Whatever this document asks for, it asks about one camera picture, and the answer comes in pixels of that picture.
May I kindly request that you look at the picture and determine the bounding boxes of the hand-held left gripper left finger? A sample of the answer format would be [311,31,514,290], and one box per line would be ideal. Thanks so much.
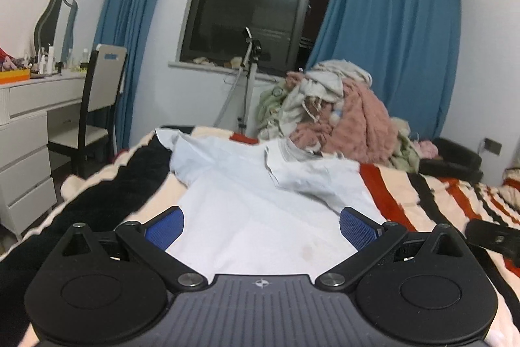
[60,206,207,289]

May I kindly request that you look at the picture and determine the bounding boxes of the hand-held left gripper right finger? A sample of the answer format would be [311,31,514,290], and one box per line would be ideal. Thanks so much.
[314,206,469,291]

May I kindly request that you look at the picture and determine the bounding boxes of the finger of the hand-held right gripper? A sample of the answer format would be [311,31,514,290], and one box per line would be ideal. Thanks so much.
[465,219,520,267]

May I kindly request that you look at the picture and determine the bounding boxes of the white shirt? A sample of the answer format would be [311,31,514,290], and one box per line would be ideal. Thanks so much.
[155,127,387,287]

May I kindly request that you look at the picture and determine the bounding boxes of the striped fleece blanket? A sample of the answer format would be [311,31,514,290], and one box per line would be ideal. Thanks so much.
[0,125,520,347]

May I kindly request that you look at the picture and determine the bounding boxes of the pale green cloth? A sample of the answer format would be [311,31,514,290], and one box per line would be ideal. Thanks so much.
[390,117,424,174]

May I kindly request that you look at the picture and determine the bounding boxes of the small pink cloth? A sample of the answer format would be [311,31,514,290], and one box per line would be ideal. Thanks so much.
[414,141,440,159]

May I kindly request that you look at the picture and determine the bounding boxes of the pink fluffy blanket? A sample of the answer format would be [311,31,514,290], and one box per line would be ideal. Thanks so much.
[290,71,401,169]

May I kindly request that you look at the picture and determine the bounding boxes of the white crumpled cloth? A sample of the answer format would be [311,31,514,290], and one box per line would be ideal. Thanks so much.
[298,60,373,117]

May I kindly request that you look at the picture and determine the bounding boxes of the green patterned cloth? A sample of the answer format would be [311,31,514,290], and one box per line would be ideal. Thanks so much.
[256,81,302,141]

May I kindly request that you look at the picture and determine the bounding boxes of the black and white chair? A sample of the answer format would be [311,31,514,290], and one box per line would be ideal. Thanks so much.
[48,43,128,179]

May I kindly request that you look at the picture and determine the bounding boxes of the white dresser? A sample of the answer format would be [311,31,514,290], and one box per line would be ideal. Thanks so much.
[0,72,88,239]

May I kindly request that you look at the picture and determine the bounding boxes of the white tripod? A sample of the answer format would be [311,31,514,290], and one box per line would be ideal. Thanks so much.
[213,27,271,139]

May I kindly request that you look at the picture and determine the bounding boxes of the blue curtain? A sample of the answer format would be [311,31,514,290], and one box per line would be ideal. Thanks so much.
[93,0,192,153]
[305,0,464,157]

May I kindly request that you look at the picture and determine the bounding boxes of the row of cosmetic bottles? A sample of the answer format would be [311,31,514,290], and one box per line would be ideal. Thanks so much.
[22,44,89,76]

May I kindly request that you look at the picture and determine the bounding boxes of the orange box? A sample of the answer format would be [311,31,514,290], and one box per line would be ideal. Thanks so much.
[0,68,32,85]

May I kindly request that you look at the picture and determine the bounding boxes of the wavy framed mirror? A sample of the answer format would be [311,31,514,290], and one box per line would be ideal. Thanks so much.
[33,0,79,64]

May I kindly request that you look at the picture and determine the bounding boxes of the dark window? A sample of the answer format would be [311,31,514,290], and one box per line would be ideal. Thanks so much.
[179,0,340,76]

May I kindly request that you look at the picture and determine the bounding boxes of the small black camera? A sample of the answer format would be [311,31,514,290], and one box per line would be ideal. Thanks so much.
[249,39,271,62]

